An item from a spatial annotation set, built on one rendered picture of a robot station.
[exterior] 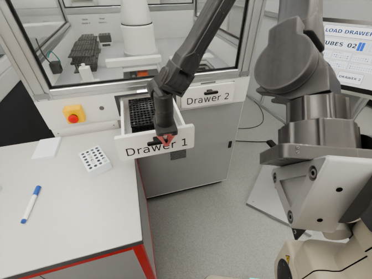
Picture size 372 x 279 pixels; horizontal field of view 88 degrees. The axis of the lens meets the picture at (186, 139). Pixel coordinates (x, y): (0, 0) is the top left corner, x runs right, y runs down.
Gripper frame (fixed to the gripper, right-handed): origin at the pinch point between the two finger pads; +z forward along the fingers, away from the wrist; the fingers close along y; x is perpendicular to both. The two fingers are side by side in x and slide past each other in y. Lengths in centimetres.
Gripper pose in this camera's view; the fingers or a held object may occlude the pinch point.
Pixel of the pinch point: (166, 143)
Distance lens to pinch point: 69.4
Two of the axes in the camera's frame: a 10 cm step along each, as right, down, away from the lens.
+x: -9.7, 1.6, -2.1
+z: -0.2, 7.5, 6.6
